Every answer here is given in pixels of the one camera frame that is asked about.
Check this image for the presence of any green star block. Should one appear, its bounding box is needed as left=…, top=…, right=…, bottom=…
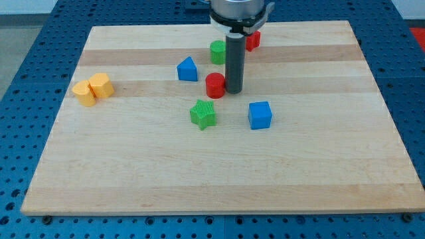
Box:
left=189, top=100, right=216, bottom=130

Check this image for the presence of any red star block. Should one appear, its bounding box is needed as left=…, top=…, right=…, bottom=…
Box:
left=246, top=31, right=261, bottom=52

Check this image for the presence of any blue triangle block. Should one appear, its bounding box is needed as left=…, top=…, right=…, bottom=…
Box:
left=177, top=56, right=198, bottom=82

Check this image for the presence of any red cylinder block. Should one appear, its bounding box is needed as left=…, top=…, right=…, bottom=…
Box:
left=205, top=72, right=225, bottom=99

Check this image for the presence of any yellow heart block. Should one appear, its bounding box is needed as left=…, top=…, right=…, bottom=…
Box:
left=72, top=80, right=96, bottom=107

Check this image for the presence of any light wooden board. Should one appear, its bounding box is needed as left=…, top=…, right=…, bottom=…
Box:
left=21, top=21, right=424, bottom=216

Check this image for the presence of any yellow hexagon block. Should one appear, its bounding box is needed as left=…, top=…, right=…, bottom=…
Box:
left=89, top=73, right=115, bottom=98

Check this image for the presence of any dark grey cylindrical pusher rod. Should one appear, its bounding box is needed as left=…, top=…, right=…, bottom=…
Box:
left=225, top=37, right=246, bottom=94

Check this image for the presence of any blue cube block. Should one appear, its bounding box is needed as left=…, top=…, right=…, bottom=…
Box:
left=248, top=102, right=273, bottom=129

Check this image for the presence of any green cylinder block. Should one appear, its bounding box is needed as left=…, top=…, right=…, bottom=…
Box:
left=210, top=40, right=226, bottom=65

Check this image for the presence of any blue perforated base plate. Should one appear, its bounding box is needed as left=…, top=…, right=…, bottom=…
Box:
left=1, top=0, right=424, bottom=238

